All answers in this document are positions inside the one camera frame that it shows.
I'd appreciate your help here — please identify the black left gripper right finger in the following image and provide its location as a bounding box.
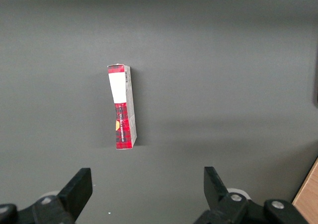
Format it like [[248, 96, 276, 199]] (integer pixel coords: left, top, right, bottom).
[[193, 166, 310, 224]]

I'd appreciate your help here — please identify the wooden drawer cabinet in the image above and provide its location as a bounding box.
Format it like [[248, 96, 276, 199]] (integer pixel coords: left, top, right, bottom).
[[292, 156, 318, 224]]

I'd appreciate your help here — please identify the red plaid cardboard box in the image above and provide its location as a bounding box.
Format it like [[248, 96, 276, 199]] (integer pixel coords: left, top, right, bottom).
[[107, 63, 138, 151]]

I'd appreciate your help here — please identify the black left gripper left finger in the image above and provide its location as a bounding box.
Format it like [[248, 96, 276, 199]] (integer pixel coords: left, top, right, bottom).
[[0, 167, 93, 224]]

